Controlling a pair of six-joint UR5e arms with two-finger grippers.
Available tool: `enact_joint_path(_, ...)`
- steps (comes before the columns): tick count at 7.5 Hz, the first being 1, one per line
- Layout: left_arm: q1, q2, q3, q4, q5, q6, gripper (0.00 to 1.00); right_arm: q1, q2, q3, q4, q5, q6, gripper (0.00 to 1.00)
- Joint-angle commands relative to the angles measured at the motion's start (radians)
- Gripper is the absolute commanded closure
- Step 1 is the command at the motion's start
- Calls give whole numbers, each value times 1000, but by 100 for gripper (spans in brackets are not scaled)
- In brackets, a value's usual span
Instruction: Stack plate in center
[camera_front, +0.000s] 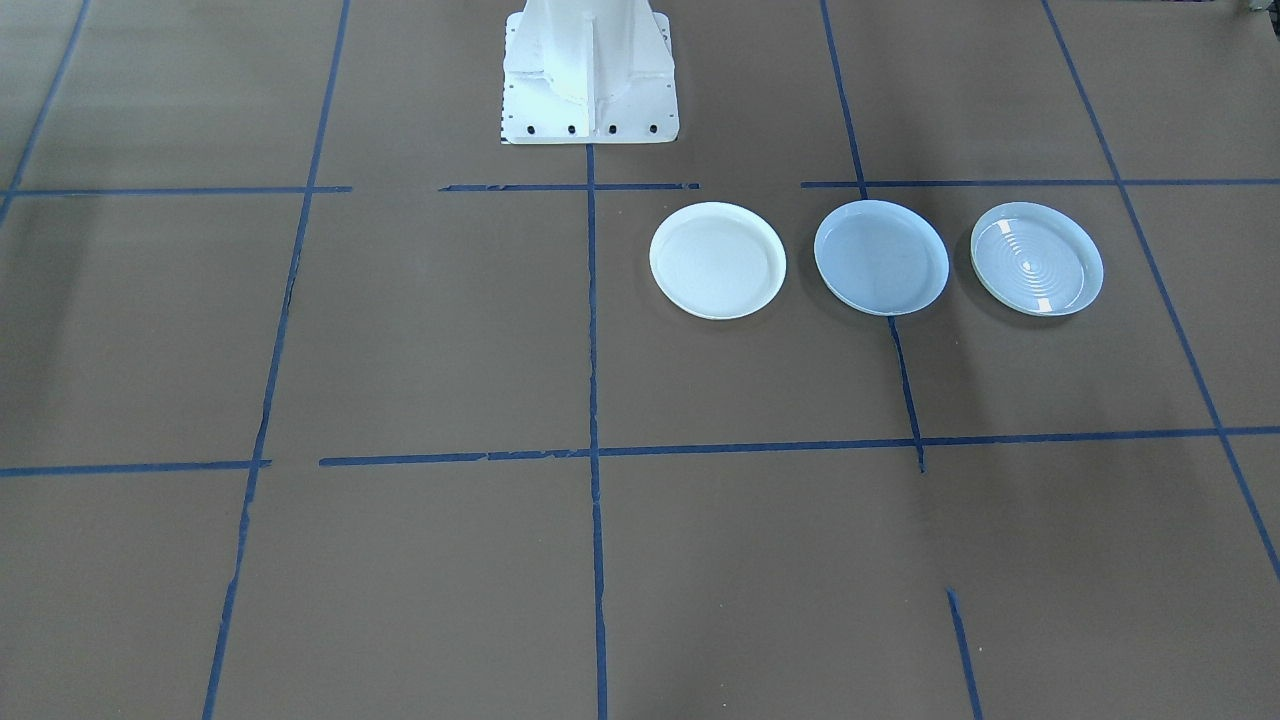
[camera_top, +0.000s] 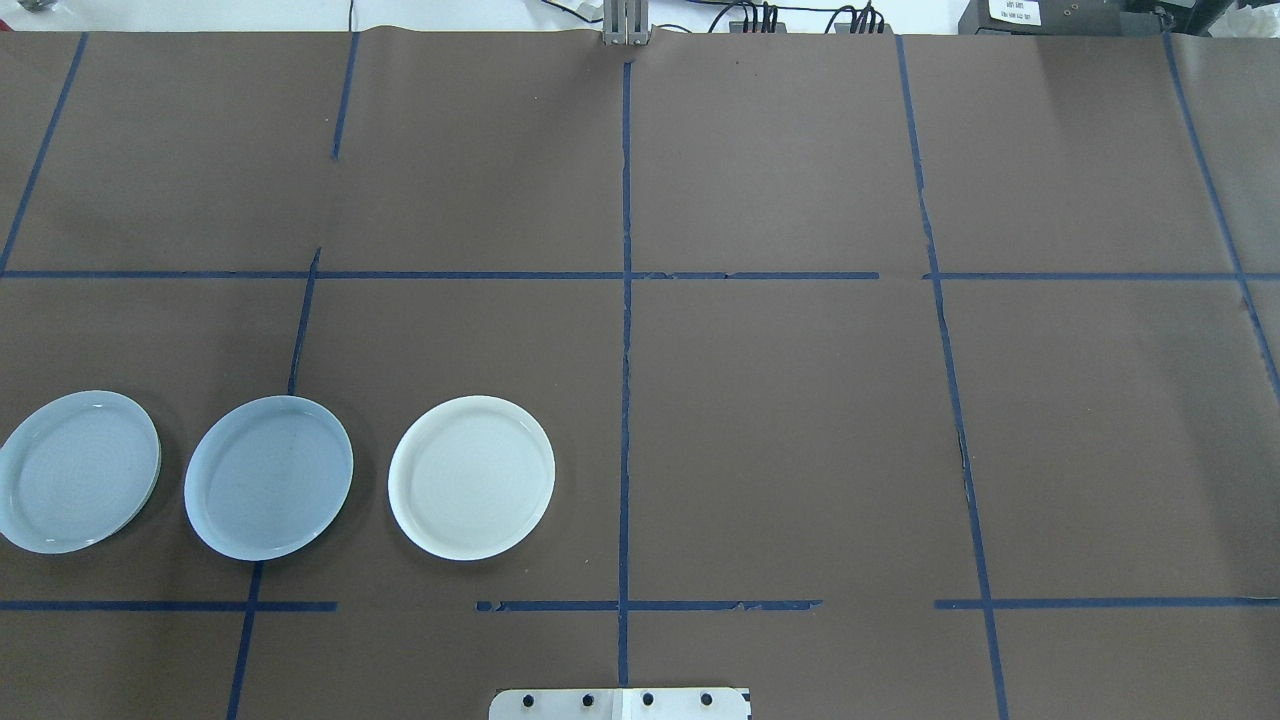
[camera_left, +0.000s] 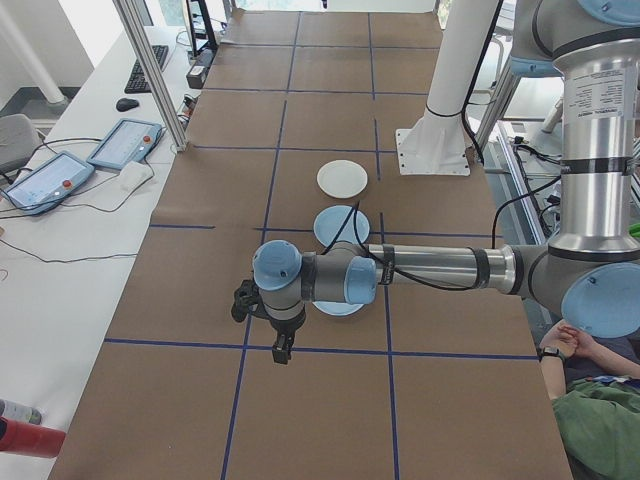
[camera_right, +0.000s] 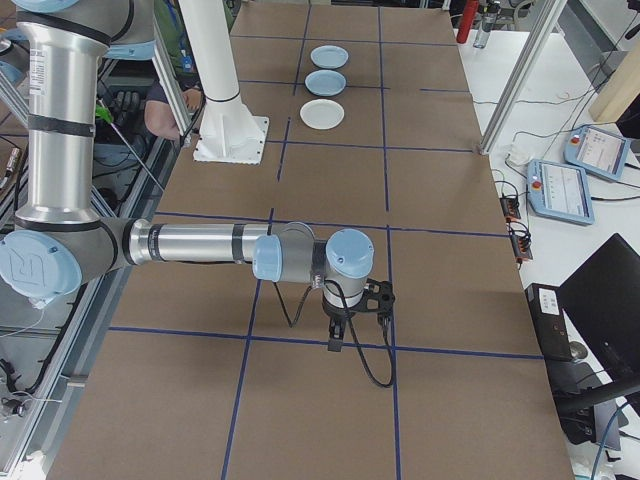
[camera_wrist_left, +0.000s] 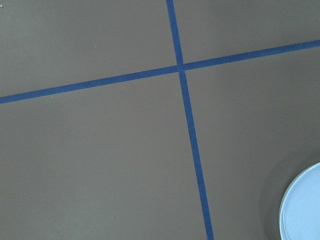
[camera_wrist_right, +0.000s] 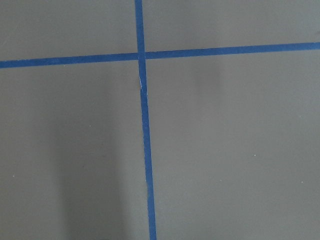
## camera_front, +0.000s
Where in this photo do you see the plain white plate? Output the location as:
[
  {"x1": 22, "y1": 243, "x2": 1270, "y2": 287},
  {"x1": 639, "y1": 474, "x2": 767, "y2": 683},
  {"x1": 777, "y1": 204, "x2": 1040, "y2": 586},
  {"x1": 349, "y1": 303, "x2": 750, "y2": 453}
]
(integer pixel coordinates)
[{"x1": 649, "y1": 202, "x2": 788, "y2": 321}]

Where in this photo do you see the pale blue ringed plate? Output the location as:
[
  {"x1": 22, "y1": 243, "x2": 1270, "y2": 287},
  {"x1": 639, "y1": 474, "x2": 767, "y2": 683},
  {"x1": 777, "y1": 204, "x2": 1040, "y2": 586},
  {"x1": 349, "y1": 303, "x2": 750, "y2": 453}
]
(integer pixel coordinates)
[{"x1": 970, "y1": 201, "x2": 1105, "y2": 318}]

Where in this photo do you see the smooth blue plate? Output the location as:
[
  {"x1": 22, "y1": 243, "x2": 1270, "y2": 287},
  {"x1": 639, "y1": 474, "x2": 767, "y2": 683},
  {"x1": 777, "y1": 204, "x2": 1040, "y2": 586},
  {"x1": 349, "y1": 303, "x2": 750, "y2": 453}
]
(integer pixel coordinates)
[{"x1": 813, "y1": 199, "x2": 950, "y2": 317}]

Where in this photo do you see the white pedestal column with base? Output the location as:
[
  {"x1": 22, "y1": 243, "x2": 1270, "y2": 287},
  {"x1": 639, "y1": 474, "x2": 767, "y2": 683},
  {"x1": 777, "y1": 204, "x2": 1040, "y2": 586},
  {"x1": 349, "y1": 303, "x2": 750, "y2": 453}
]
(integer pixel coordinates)
[{"x1": 500, "y1": 0, "x2": 681, "y2": 146}]

